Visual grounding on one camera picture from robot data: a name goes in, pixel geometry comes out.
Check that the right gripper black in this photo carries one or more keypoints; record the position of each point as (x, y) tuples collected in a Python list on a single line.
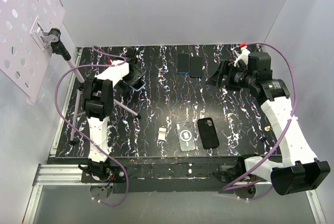
[(224, 69)]

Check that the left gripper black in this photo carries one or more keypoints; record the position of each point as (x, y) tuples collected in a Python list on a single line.
[(139, 74)]

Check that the dark phone blue edge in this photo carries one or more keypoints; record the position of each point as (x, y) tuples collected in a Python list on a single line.
[(183, 66)]

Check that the clear phone case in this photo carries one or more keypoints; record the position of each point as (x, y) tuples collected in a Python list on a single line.
[(185, 136)]

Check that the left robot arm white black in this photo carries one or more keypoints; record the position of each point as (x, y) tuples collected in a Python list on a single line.
[(98, 103)]

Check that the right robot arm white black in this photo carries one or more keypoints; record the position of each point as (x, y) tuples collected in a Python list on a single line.
[(290, 166)]

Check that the small white plastic clip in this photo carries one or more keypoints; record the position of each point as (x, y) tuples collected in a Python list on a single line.
[(162, 134)]

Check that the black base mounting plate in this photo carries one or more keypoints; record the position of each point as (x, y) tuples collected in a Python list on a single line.
[(176, 174)]

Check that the perforated lilac metal plate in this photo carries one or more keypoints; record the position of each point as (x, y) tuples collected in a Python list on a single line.
[(25, 46)]

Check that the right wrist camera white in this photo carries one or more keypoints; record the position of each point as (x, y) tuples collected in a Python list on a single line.
[(242, 54)]

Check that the aluminium frame rail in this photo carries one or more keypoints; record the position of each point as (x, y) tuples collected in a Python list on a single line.
[(51, 175)]

